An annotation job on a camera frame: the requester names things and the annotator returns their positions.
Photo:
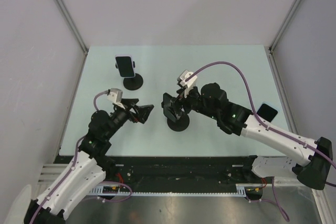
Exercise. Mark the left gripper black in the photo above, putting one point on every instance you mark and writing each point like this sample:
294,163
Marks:
143,111

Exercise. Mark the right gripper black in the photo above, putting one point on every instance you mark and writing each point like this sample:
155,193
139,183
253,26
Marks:
184,101

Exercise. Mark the black phone stand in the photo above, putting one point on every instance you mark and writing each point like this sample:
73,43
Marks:
131,83
181,124

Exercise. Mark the phone with black case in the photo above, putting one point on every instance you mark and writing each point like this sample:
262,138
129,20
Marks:
168,108

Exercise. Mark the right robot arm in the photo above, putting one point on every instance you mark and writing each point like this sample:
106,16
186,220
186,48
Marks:
307,159

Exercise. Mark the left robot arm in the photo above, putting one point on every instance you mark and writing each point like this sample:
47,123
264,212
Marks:
89,166

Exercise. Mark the phone with lilac case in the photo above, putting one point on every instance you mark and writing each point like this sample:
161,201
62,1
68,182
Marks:
125,66

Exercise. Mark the phone with light blue case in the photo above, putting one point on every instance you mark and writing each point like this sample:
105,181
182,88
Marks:
267,112

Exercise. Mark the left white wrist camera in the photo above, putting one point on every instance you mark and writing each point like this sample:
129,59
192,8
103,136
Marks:
115,96

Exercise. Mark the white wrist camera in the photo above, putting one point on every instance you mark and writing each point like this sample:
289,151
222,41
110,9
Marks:
186,81
115,96

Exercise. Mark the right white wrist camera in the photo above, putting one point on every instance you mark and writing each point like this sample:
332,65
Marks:
186,81

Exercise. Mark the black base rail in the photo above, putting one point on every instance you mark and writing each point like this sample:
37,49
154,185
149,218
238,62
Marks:
183,174

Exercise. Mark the white cable duct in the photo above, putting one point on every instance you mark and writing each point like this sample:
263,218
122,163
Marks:
239,191

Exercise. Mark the left aluminium frame post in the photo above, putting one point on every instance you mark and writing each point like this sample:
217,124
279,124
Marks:
71,25

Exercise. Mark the aluminium frame post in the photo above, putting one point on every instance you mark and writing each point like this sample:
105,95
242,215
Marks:
285,24
71,25

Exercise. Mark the right aluminium frame post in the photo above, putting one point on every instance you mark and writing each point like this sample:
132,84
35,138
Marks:
285,24

